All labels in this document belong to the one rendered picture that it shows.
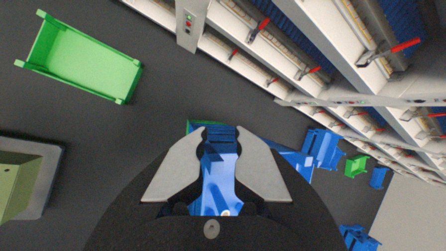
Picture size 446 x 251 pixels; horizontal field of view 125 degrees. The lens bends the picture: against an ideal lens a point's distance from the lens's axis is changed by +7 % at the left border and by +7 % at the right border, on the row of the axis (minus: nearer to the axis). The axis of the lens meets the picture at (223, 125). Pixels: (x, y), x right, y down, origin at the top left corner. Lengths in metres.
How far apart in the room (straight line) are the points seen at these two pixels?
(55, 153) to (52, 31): 0.46
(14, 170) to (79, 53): 0.46
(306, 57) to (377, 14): 0.20
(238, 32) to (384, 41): 0.39
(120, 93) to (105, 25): 0.28
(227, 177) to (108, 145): 0.64
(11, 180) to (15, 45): 0.48
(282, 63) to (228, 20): 0.26
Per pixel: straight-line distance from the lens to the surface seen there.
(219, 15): 0.51
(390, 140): 1.35
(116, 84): 0.75
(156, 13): 0.71
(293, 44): 0.59
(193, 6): 0.50
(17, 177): 0.81
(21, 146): 0.86
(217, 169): 0.17
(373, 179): 2.78
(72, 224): 1.04
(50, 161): 0.84
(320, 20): 0.42
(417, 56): 0.73
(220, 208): 0.23
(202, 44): 0.67
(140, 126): 0.73
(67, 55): 0.83
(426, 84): 0.67
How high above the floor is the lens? 0.70
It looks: 68 degrees down
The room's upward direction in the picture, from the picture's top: 114 degrees clockwise
